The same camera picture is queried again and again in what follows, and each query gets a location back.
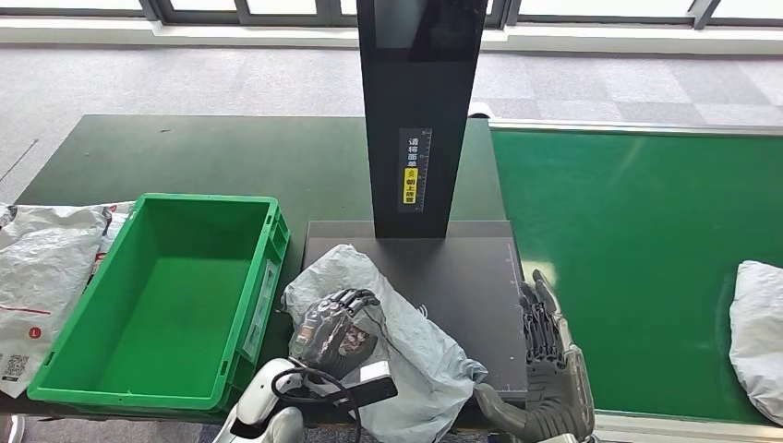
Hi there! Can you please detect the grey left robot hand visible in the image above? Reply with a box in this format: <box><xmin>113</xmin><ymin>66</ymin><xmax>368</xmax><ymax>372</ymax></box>
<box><xmin>289</xmin><ymin>288</ymin><xmax>381</xmax><ymax>380</ymax></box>

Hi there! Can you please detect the grey poly mailer parcel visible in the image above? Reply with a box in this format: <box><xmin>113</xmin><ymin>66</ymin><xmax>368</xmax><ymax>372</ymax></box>
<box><xmin>729</xmin><ymin>260</ymin><xmax>783</xmax><ymax>426</ymax></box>
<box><xmin>281</xmin><ymin>244</ymin><xmax>488</xmax><ymax>443</ymax></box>

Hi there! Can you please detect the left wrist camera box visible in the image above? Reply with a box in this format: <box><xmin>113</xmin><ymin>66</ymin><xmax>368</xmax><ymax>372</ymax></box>
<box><xmin>342</xmin><ymin>360</ymin><xmax>399</xmax><ymax>412</ymax></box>

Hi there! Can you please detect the green conveyor belt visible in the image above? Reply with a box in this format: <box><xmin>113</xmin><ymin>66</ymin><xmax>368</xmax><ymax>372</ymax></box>
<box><xmin>490</xmin><ymin>129</ymin><xmax>783</xmax><ymax>426</ymax></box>

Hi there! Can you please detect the white parcel bag with red print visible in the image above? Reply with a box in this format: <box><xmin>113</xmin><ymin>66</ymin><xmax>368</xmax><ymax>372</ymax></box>
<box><xmin>91</xmin><ymin>201</ymin><xmax>136</xmax><ymax>264</ymax></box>

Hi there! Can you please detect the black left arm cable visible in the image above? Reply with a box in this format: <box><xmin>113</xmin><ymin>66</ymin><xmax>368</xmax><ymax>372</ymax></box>
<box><xmin>270</xmin><ymin>357</ymin><xmax>363</xmax><ymax>443</ymax></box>

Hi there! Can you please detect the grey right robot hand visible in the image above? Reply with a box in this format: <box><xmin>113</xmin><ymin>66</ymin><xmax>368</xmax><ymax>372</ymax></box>
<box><xmin>474</xmin><ymin>269</ymin><xmax>596</xmax><ymax>443</ymax></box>

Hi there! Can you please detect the dark window frame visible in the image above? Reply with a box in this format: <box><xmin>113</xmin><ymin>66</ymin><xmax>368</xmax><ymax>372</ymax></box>
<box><xmin>0</xmin><ymin>0</ymin><xmax>783</xmax><ymax>30</ymax></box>

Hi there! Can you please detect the black inbound scanning machine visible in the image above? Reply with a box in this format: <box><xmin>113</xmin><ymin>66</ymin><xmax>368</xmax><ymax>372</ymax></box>
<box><xmin>300</xmin><ymin>0</ymin><xmax>531</xmax><ymax>405</ymax></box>

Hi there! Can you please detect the green plastic crate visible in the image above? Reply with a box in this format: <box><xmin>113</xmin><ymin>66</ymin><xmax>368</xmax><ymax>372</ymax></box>
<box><xmin>27</xmin><ymin>193</ymin><xmax>291</xmax><ymax>423</ymax></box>

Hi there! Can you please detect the white parcel bag with QR code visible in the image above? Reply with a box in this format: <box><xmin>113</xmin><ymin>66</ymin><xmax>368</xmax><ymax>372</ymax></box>
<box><xmin>0</xmin><ymin>204</ymin><xmax>112</xmax><ymax>400</ymax></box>

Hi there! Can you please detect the yellow and black label sticker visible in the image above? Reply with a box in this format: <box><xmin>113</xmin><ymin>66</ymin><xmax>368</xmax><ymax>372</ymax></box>
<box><xmin>398</xmin><ymin>128</ymin><xmax>433</xmax><ymax>214</ymax></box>

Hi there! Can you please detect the white window sill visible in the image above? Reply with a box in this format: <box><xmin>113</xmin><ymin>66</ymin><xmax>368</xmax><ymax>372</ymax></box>
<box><xmin>0</xmin><ymin>18</ymin><xmax>783</xmax><ymax>56</ymax></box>

